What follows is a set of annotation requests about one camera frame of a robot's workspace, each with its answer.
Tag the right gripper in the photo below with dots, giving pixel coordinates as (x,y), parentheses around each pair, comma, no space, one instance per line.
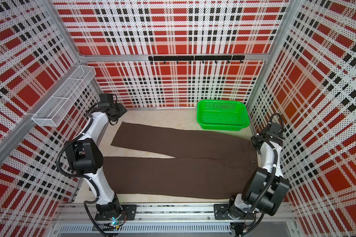
(255,138)

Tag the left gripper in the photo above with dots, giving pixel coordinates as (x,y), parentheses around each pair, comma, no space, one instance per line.
(122,109)

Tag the brown trousers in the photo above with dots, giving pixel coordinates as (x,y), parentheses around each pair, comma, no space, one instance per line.
(197,164)

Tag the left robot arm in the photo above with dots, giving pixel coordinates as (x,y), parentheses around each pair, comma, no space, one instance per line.
(82,158)

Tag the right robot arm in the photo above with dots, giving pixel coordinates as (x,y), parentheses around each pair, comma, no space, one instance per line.
(265,190)

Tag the green plastic basket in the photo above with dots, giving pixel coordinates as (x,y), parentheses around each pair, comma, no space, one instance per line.
(222,115)

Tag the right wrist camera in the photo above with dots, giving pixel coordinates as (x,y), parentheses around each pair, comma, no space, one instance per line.
(275,129)

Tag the white wire mesh shelf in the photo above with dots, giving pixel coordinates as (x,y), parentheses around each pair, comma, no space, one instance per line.
(55,109)

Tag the black hook rail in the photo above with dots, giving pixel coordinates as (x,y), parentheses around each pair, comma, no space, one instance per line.
(197,58)

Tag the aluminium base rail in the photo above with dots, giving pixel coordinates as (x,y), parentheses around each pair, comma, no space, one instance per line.
(175,219)

